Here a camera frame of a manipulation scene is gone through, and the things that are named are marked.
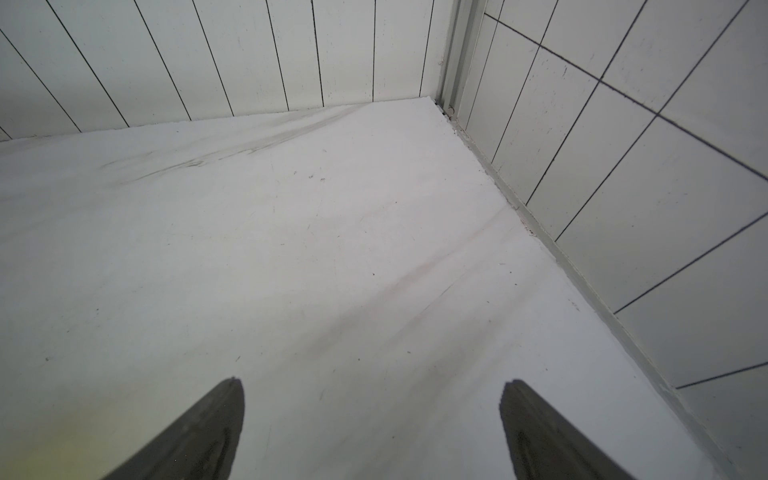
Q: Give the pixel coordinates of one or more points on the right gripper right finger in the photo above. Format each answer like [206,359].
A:
[543,444]

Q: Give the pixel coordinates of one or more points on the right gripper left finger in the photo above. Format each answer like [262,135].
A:
[200,444]

